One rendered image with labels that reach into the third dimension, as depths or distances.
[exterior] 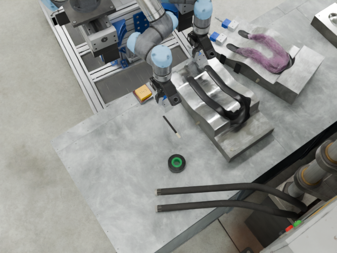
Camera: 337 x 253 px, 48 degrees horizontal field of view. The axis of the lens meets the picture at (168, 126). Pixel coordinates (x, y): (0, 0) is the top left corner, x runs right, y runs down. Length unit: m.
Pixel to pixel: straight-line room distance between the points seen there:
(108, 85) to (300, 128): 1.34
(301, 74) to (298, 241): 1.06
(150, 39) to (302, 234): 0.87
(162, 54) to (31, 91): 1.76
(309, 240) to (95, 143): 1.11
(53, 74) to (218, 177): 1.73
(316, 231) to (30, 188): 2.03
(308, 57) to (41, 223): 1.86
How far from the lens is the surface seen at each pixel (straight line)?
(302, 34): 2.22
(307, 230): 1.05
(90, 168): 1.78
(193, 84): 1.83
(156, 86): 1.59
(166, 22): 1.52
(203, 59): 1.87
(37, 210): 2.65
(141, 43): 1.47
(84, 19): 1.90
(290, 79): 1.90
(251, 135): 1.77
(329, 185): 1.58
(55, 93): 2.95
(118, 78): 2.67
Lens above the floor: 2.45
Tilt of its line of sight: 65 degrees down
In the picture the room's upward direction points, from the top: 1 degrees counter-clockwise
